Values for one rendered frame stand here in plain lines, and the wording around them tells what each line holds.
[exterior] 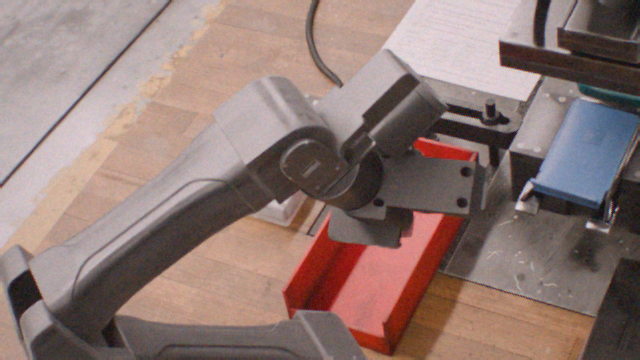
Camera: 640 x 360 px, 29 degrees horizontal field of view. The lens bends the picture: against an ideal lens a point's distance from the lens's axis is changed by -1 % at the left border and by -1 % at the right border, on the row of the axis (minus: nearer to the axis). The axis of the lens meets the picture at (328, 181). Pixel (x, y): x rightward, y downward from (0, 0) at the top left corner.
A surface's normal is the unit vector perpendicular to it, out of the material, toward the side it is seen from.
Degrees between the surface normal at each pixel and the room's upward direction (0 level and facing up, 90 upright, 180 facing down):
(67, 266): 18
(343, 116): 29
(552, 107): 0
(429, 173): 35
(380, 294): 0
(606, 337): 0
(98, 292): 84
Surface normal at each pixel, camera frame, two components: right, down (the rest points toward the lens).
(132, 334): 0.44, -0.79
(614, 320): -0.14, -0.68
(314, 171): 0.44, 0.61
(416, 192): -0.37, -0.16
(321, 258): 0.89, 0.24
